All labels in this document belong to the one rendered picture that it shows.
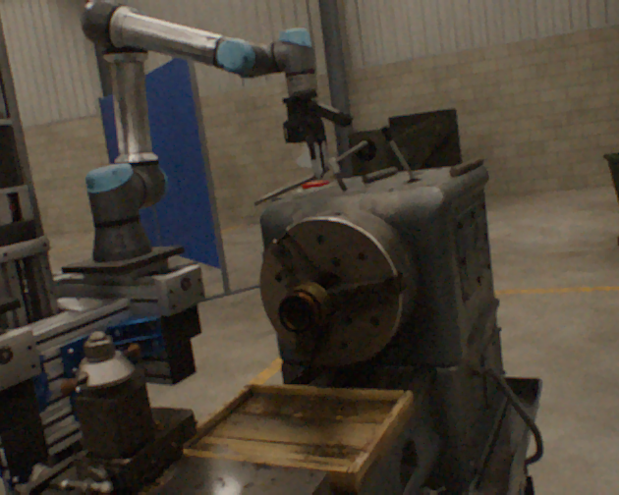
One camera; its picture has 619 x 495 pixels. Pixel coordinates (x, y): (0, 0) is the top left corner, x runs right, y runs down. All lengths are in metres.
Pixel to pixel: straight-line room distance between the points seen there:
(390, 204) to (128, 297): 0.68
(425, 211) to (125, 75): 0.87
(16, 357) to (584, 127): 10.34
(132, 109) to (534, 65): 9.72
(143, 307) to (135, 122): 0.50
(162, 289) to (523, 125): 9.90
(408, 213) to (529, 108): 9.79
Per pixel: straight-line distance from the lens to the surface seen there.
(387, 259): 1.27
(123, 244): 1.68
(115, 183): 1.68
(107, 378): 0.90
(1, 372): 1.32
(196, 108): 6.17
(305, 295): 1.21
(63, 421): 1.57
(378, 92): 11.61
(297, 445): 1.17
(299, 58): 1.62
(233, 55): 1.52
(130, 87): 1.81
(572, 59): 11.15
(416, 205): 1.41
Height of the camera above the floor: 1.40
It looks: 9 degrees down
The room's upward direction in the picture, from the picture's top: 8 degrees counter-clockwise
